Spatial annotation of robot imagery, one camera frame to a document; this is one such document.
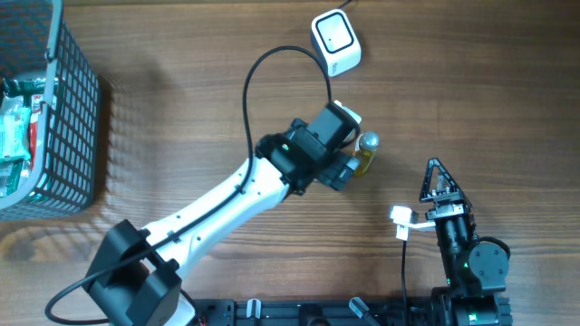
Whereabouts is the green gloves package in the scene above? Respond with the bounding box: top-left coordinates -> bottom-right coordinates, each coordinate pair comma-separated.
1,78 -> 46,197

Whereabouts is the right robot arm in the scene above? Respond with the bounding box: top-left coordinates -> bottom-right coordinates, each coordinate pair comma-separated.
420,158 -> 514,326

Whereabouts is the yellow liquid glass bottle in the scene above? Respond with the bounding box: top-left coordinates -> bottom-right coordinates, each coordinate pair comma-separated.
354,131 -> 380,177

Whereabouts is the light green wipes pack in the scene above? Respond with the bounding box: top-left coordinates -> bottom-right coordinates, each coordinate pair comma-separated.
1,96 -> 32,162

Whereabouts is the black camera cable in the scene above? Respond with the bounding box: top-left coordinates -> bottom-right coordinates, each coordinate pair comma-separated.
401,239 -> 411,326
43,44 -> 334,326

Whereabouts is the white barcode scanner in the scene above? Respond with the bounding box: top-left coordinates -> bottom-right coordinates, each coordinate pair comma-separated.
310,8 -> 362,77

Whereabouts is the black left camera cable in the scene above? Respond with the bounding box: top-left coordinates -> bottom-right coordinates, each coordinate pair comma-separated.
43,44 -> 334,326

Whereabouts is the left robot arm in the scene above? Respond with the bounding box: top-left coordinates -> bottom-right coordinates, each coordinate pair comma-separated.
83,101 -> 362,325

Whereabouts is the black right camera cable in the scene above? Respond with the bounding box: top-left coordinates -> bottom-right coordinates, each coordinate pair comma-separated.
401,239 -> 411,326

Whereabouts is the grey plastic mesh basket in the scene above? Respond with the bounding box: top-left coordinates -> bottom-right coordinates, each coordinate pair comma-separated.
1,0 -> 102,221

